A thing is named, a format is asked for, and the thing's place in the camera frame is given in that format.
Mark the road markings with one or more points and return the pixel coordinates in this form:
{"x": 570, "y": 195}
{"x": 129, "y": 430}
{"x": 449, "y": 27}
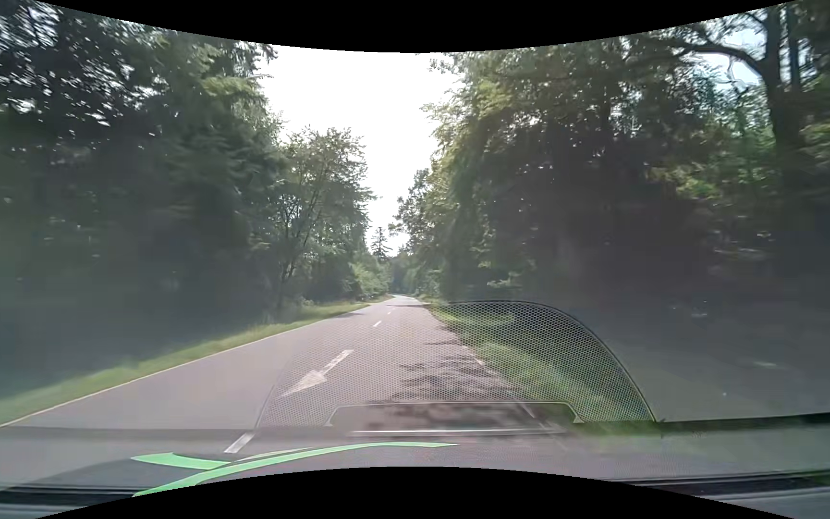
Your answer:
{"x": 316, "y": 378}

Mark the car's own bonnet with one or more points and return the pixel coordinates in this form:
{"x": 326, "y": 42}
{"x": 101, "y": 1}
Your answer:
{"x": 415, "y": 461}

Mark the wood of green trees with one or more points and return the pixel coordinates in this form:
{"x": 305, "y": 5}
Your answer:
{"x": 638, "y": 180}
{"x": 112, "y": 180}

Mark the grey asphalt road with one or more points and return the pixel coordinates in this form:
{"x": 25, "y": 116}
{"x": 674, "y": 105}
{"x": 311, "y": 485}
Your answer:
{"x": 386, "y": 353}

